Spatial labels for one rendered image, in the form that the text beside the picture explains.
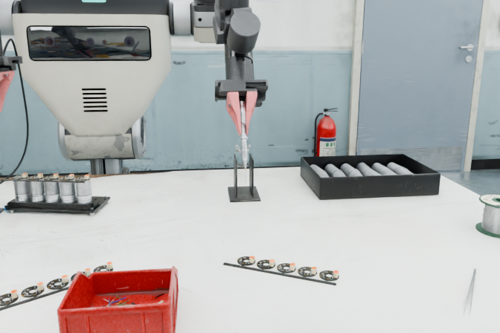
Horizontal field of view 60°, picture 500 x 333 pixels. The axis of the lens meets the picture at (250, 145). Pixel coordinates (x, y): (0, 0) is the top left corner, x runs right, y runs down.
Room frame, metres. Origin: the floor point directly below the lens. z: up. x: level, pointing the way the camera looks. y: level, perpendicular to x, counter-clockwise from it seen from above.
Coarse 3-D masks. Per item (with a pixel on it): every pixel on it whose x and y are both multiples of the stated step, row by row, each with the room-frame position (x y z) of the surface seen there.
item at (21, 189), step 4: (16, 184) 0.72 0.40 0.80; (20, 184) 0.72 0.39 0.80; (24, 184) 0.72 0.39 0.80; (28, 184) 0.73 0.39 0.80; (16, 188) 0.72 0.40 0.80; (20, 188) 0.72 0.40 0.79; (24, 188) 0.72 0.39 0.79; (28, 188) 0.73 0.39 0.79; (16, 192) 0.72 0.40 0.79; (20, 192) 0.72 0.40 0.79; (24, 192) 0.72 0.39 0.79; (28, 192) 0.73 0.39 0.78; (16, 196) 0.72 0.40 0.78; (20, 196) 0.72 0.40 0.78; (24, 196) 0.72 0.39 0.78; (28, 196) 0.72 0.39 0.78; (16, 200) 0.72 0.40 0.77; (20, 200) 0.72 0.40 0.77; (24, 200) 0.72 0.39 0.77
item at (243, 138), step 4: (240, 108) 0.83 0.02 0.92; (244, 108) 0.83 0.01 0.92; (240, 112) 0.83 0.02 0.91; (244, 112) 0.83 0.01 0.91; (240, 116) 0.82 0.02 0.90; (244, 116) 0.82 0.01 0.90; (240, 120) 0.82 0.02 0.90; (244, 120) 0.82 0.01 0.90; (244, 124) 0.81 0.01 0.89; (244, 128) 0.81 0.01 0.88; (244, 132) 0.80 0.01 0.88; (240, 136) 0.80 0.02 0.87; (244, 136) 0.80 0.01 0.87; (244, 140) 0.79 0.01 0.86; (244, 144) 0.79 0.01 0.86; (244, 148) 0.79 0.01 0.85; (244, 152) 0.78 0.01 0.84; (244, 156) 0.78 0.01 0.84
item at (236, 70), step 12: (228, 60) 0.87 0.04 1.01; (240, 60) 0.87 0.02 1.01; (228, 72) 0.86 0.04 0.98; (240, 72) 0.85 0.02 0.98; (252, 72) 0.87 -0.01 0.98; (216, 84) 0.83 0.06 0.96; (252, 84) 0.84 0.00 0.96; (264, 84) 0.84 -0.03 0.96; (216, 96) 0.86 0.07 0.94; (240, 96) 0.86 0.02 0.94; (264, 96) 0.87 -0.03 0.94
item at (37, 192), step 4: (36, 176) 0.73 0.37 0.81; (32, 184) 0.71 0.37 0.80; (36, 184) 0.71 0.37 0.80; (40, 184) 0.72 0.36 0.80; (44, 184) 0.73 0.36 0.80; (32, 188) 0.71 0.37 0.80; (36, 188) 0.71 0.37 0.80; (40, 188) 0.72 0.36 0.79; (44, 188) 0.73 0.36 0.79; (32, 192) 0.71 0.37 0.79; (36, 192) 0.71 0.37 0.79; (40, 192) 0.72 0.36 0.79; (44, 192) 0.72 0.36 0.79; (32, 196) 0.71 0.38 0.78; (36, 196) 0.71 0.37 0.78; (40, 196) 0.72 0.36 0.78; (44, 196) 0.72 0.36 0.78; (32, 200) 0.71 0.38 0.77; (36, 200) 0.71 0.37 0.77; (40, 200) 0.72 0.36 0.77; (44, 200) 0.72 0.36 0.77
